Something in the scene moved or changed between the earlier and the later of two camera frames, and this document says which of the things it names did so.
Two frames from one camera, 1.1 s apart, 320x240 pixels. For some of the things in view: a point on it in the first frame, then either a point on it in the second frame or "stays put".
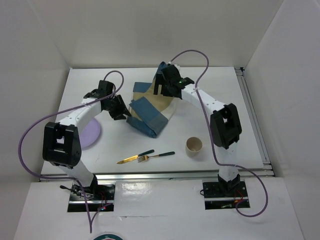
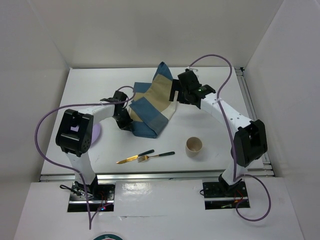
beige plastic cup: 193,146 stays put
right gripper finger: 159,80 to 176,86
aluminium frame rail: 266,171 stays put
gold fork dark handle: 144,158 stays put
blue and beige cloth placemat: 149,112 stays put
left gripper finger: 117,115 to 125,125
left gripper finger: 123,106 to 129,121
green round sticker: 109,237 stays put
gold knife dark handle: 134,157 stays put
